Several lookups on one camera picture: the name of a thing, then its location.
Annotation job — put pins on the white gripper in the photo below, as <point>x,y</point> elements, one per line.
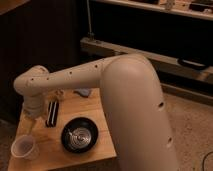
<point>34,106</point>

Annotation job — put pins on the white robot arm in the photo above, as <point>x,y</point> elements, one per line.
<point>132,101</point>

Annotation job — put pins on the black ceramic bowl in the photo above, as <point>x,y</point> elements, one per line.
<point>79,135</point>

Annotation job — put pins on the black rectangular bar object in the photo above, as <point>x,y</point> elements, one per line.
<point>52,114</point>

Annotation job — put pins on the blue-grey small object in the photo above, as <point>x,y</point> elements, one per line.
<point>83,92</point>

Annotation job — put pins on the wooden table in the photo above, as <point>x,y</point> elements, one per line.
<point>52,155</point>

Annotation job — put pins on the metal vertical pole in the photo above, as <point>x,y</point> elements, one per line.
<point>90,32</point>

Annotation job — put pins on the wooden shelf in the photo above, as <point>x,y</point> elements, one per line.
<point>157,8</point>

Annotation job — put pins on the black case handle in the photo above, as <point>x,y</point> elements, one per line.
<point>192,65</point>

